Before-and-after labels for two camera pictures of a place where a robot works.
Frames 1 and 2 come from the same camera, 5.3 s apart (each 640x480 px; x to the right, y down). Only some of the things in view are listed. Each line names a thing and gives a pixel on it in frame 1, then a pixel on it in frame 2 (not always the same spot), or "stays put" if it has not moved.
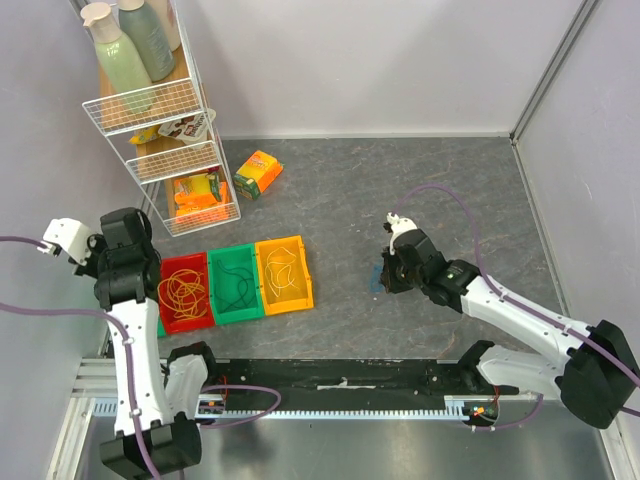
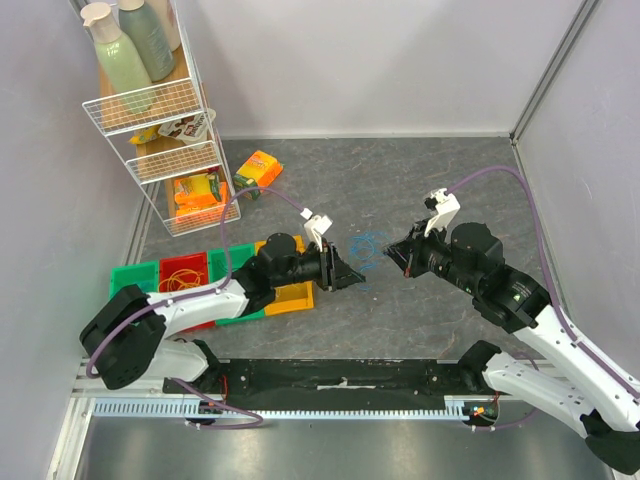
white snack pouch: x=192 y=130 stays put
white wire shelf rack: x=166 y=135 stays put
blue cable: x=375 y=284 to x=365 y=245
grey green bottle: x=140 y=28 stays put
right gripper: x=393 y=272 to x=415 y=251
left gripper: x=96 y=242 to x=333 y=267
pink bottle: x=167 y=22 stays put
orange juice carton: x=256 y=174 stays put
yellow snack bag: x=146 y=135 stays put
